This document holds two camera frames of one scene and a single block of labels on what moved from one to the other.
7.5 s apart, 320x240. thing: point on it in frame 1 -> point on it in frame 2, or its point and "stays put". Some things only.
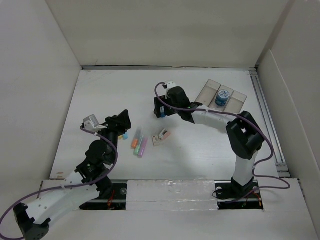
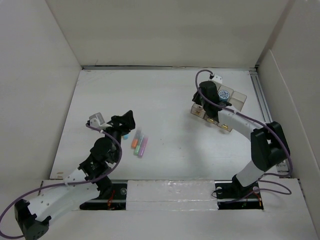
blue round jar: [222, 97] stays put
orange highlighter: [135, 139] stays put
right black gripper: [158, 104] -> [196, 98]
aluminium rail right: [282, 169] stays put
